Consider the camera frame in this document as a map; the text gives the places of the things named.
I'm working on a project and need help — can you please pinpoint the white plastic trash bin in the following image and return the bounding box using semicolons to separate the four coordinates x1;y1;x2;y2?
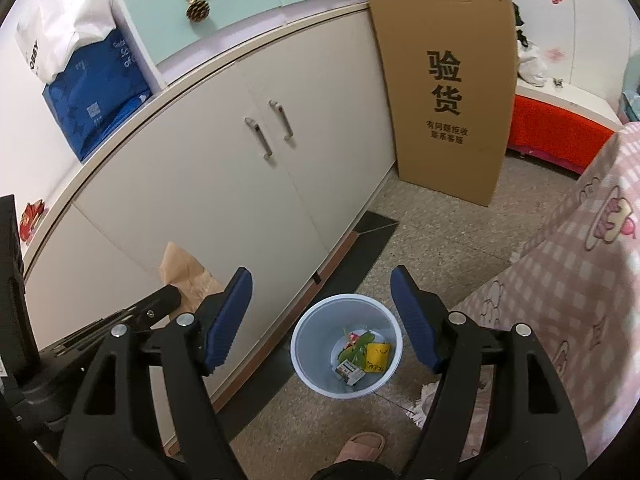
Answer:
290;294;402;400

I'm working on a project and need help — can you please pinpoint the pink checkered bed sheet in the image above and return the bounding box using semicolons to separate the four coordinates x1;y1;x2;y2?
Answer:
456;122;639;462

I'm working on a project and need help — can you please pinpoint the brown paper bag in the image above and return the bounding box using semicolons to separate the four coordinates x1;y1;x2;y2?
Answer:
158;242;224;321

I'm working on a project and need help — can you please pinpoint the pink slipper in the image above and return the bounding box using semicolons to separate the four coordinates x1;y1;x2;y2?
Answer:
334;431;386;464

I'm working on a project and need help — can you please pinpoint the blue shopping bag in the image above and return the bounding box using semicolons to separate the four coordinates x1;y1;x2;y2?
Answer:
42;29;151;162

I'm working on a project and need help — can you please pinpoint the beige floor cabinet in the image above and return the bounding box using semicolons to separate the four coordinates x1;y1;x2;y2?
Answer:
25;6;395;406

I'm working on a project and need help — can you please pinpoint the red storage box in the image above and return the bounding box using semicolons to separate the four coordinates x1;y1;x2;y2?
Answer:
508;79;623;174

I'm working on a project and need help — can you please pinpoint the white plastic bag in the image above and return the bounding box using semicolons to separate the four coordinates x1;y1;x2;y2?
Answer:
15;0;116;84

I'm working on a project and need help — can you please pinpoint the white bag on shelf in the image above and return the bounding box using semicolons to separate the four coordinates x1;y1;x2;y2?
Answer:
518;42;547;88

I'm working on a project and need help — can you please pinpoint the mint drawer unit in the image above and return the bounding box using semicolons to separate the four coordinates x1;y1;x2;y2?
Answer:
112;0;362;93

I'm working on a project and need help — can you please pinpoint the pinecone ornament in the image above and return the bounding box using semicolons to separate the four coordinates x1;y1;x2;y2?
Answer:
186;0;210;23

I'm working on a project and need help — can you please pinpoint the tall cardboard box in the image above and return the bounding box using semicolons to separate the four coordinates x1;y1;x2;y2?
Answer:
368;0;518;206

